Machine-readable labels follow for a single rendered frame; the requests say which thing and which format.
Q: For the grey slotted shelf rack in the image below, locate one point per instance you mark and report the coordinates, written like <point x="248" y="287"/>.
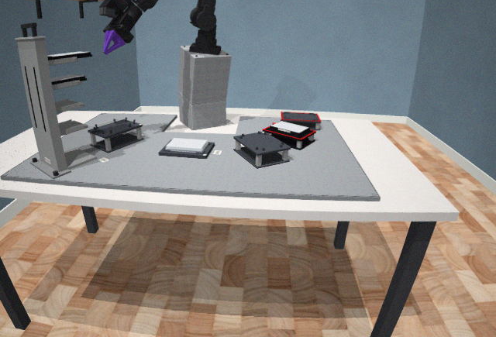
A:
<point x="33" y="53"/>

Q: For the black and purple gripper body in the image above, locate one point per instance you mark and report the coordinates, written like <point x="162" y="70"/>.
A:
<point x="122" y="31"/>

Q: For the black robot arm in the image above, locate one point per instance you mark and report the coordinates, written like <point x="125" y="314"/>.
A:
<point x="201" y="17"/>

